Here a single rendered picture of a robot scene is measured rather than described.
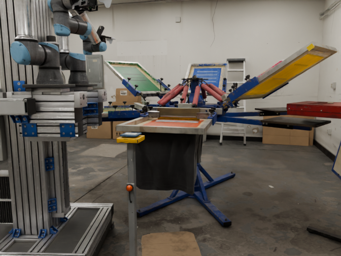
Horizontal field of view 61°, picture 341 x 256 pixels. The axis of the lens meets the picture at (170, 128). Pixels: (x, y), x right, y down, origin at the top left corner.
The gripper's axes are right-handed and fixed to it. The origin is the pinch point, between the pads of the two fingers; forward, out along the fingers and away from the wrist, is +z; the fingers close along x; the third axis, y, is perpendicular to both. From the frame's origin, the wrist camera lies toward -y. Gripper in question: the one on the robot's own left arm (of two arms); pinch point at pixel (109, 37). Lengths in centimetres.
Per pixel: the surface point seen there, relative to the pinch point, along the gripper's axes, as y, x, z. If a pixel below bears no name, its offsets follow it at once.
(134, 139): 61, 94, -91
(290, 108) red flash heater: 39, 166, 19
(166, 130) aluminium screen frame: 58, 101, -65
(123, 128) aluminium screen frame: 62, 73, -71
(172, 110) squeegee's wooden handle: 54, 78, -10
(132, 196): 97, 94, -87
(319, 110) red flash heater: 36, 186, 12
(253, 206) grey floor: 149, 148, 67
